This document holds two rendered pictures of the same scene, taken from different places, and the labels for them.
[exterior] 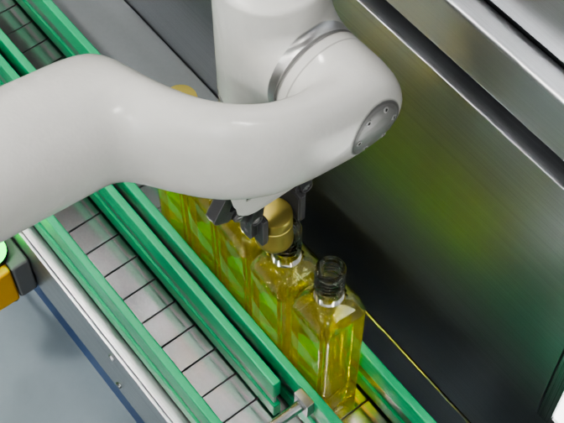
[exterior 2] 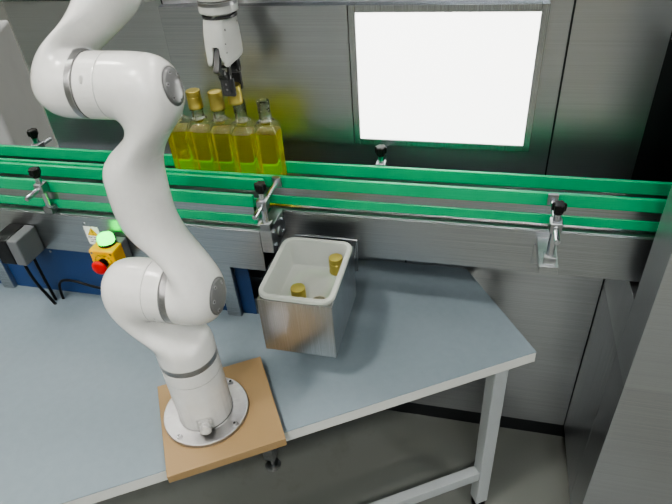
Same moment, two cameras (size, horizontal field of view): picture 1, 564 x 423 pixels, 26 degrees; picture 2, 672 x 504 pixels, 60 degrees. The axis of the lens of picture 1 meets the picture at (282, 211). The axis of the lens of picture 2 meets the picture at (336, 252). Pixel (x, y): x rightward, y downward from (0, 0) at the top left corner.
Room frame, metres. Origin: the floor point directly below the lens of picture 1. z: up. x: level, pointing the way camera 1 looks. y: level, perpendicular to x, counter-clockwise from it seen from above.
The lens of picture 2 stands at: (-0.59, 0.59, 1.83)
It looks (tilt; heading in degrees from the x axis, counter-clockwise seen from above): 37 degrees down; 325
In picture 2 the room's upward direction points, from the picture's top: 5 degrees counter-clockwise
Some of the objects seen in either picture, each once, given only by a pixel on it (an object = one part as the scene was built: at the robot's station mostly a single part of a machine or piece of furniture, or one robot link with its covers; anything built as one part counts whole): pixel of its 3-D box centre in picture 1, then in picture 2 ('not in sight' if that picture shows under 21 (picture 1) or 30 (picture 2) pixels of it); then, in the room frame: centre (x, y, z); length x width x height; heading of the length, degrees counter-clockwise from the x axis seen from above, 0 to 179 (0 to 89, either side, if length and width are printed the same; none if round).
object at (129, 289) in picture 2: not in sight; (159, 312); (0.31, 0.39, 1.08); 0.19 x 0.12 x 0.24; 40
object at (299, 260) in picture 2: not in sight; (308, 281); (0.30, 0.05, 0.97); 0.22 x 0.17 x 0.09; 128
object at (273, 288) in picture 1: (285, 306); (248, 159); (0.59, 0.00, 1.16); 0.06 x 0.06 x 0.21; 38
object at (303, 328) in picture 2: not in sight; (313, 289); (0.31, 0.02, 0.92); 0.27 x 0.17 x 0.15; 128
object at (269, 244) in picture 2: not in sight; (274, 230); (0.46, 0.03, 1.02); 0.09 x 0.04 x 0.07; 128
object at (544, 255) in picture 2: not in sight; (550, 241); (-0.05, -0.36, 1.07); 0.17 x 0.05 x 0.23; 128
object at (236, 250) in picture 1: (253, 267); (227, 157); (0.64, 0.03, 1.16); 0.06 x 0.06 x 0.21; 37
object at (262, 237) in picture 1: (243, 221); (225, 83); (0.56, 0.03, 1.37); 0.03 x 0.03 x 0.07; 38
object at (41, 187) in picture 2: not in sight; (37, 196); (0.89, 0.45, 1.11); 0.07 x 0.04 x 0.13; 128
